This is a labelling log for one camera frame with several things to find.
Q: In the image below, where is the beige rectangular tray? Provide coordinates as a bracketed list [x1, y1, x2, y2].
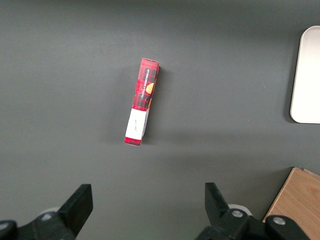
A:
[290, 25, 320, 124]

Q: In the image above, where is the wooden drawer cabinet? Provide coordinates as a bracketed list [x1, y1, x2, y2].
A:
[262, 166, 320, 240]

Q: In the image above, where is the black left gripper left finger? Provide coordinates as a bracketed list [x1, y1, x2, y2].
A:
[0, 184, 94, 240]

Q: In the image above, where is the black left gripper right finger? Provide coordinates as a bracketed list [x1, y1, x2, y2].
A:
[194, 182, 312, 240]

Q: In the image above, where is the red plaid cookie box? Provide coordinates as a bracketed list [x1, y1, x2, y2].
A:
[123, 57, 160, 147]

